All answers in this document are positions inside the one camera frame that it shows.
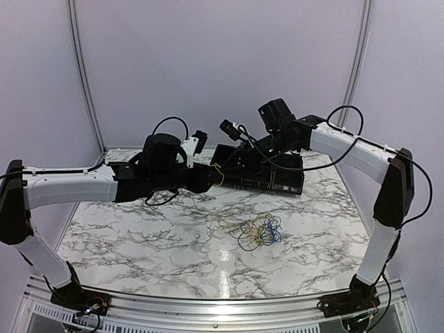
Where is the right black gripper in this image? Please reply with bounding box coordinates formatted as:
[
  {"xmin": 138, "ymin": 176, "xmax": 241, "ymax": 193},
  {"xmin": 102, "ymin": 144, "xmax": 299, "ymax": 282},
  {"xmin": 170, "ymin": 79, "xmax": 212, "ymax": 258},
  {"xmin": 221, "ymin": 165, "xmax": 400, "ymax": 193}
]
[{"xmin": 220, "ymin": 129, "xmax": 296, "ymax": 176}]

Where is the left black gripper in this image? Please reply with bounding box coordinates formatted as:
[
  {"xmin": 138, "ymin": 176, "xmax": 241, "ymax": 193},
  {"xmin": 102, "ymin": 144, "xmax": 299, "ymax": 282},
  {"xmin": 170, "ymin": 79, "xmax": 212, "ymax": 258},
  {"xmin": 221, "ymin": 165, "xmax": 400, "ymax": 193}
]
[{"xmin": 151, "ymin": 161, "xmax": 223, "ymax": 194}]

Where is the blue cable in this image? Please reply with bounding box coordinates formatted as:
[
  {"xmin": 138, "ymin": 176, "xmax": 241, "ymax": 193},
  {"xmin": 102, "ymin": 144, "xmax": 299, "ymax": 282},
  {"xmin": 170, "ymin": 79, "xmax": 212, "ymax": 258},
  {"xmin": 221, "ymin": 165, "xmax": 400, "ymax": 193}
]
[{"xmin": 259, "ymin": 214, "xmax": 284, "ymax": 246}]

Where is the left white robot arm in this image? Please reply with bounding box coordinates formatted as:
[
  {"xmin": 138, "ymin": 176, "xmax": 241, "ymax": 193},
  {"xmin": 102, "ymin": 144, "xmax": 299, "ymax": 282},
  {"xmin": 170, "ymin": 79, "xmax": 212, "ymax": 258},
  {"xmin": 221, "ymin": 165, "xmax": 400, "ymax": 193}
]
[{"xmin": 1, "ymin": 133, "xmax": 223, "ymax": 309}]

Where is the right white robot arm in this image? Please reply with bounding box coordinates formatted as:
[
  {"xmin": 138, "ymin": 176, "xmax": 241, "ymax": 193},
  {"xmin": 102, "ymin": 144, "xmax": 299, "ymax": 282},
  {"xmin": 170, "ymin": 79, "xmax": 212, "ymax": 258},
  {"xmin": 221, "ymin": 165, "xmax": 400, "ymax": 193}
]
[{"xmin": 250, "ymin": 99, "xmax": 424, "ymax": 311}]

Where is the black compartment tray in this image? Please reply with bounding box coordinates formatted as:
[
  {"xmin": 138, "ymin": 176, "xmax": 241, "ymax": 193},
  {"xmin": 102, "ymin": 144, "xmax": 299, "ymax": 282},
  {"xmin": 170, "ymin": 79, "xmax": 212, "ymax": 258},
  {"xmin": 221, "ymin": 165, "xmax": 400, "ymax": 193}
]
[{"xmin": 211, "ymin": 144, "xmax": 305, "ymax": 195}]

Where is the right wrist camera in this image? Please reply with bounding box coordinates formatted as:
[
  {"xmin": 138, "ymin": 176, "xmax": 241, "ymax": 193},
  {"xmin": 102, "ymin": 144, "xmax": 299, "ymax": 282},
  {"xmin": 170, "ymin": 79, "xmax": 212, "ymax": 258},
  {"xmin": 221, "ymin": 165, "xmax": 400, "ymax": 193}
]
[{"xmin": 219, "ymin": 119, "xmax": 246, "ymax": 142}]

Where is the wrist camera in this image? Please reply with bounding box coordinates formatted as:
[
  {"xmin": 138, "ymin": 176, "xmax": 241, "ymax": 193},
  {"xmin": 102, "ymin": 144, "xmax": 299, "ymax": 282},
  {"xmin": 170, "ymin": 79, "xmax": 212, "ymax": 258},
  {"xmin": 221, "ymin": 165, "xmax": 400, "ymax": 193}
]
[
  {"xmin": 176, "ymin": 130, "xmax": 208, "ymax": 169},
  {"xmin": 219, "ymin": 119, "xmax": 246, "ymax": 142}
]

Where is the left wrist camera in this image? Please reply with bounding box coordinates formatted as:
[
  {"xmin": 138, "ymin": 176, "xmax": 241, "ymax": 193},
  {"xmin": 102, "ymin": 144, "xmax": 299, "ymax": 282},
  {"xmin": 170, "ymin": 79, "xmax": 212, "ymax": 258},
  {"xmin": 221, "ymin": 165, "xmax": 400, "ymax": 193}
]
[{"xmin": 176, "ymin": 130, "xmax": 208, "ymax": 169}]

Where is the black cable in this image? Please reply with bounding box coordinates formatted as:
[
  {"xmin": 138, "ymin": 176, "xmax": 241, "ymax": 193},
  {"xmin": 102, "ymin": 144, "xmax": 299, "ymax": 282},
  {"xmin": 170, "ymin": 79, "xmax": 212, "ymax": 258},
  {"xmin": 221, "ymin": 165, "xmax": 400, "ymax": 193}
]
[{"xmin": 228, "ymin": 213, "xmax": 282, "ymax": 253}]

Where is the right aluminium corner post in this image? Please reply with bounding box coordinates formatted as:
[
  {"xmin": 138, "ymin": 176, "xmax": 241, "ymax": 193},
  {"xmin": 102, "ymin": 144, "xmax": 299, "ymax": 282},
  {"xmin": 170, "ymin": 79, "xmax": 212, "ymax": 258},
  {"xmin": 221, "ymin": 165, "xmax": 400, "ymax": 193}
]
[{"xmin": 331, "ymin": 0, "xmax": 373, "ymax": 130}]

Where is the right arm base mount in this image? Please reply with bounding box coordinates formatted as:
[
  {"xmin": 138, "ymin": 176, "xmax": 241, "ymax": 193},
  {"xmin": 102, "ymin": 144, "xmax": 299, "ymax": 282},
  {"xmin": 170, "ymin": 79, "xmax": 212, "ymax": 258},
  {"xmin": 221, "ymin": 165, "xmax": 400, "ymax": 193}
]
[{"xmin": 316, "ymin": 290, "xmax": 380, "ymax": 318}]

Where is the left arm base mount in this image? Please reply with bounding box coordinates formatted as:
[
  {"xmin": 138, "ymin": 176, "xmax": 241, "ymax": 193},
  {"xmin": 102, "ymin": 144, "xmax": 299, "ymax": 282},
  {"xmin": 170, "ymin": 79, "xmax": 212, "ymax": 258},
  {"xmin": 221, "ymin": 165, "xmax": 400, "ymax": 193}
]
[{"xmin": 50, "ymin": 288, "xmax": 111, "ymax": 316}]

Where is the aluminium front rail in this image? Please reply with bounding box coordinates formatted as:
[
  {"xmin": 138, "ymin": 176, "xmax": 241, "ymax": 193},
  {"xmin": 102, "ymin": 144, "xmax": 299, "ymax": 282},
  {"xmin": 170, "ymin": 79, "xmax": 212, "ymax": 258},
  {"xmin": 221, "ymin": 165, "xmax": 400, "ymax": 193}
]
[{"xmin": 11, "ymin": 275, "xmax": 418, "ymax": 332}]

